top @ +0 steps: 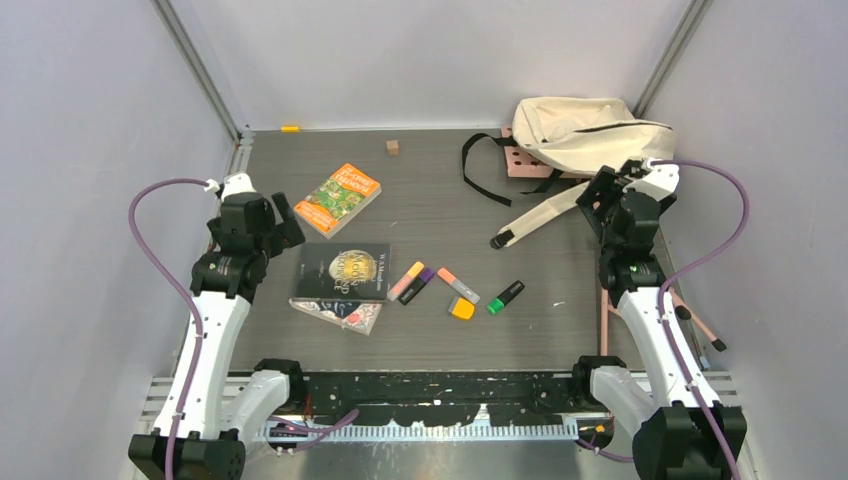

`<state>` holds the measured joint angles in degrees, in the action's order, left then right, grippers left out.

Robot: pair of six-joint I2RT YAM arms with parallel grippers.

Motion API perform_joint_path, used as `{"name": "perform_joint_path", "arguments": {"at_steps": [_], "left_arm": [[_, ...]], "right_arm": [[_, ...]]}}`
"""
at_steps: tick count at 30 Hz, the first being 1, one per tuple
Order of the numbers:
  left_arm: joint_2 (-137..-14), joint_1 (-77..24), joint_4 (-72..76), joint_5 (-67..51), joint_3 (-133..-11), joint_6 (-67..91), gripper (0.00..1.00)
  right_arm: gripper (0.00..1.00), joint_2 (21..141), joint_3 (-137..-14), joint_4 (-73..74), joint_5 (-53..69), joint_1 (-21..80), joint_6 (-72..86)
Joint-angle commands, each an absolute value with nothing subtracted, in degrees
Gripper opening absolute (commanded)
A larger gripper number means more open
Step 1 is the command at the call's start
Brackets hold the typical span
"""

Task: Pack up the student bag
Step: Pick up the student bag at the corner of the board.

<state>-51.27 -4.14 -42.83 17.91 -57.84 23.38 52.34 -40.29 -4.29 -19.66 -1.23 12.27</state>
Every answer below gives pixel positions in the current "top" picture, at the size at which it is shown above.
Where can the black moon cover book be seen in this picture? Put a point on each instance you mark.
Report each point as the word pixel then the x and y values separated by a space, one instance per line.
pixel 342 271

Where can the salmon grey highlighter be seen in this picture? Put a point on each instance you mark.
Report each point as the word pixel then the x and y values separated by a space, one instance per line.
pixel 460 287

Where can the small wooden cube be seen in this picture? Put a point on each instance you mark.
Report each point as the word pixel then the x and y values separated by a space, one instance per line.
pixel 393 148

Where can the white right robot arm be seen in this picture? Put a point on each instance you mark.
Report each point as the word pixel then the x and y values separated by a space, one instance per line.
pixel 680 429

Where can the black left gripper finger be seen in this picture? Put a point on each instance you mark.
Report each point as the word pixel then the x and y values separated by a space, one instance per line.
pixel 292 234
pixel 283 207

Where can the orange green paperback book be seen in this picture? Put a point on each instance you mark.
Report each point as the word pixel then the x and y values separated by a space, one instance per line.
pixel 337 200

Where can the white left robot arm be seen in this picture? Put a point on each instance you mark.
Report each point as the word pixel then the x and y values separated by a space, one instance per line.
pixel 197 435

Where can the patterned book under black book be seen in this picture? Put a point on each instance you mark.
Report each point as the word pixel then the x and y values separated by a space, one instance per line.
pixel 358 317

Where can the pink perforated stand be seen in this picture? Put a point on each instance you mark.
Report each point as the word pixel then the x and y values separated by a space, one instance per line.
pixel 523 165

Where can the purple black highlighter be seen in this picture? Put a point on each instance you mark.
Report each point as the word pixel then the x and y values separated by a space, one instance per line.
pixel 418 284

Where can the green black highlighter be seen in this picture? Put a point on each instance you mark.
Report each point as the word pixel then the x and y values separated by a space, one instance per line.
pixel 496 305

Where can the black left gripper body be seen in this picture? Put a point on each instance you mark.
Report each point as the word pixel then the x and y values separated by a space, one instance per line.
pixel 271 239

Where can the cream canvas backpack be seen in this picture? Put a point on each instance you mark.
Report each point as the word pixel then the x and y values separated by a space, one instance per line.
pixel 578 137

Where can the light orange highlighter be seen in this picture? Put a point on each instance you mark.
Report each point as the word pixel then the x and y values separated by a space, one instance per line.
pixel 404 282

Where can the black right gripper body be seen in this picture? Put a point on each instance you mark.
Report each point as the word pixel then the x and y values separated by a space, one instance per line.
pixel 614 186

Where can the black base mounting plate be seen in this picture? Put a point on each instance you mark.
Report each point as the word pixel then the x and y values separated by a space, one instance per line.
pixel 439 398

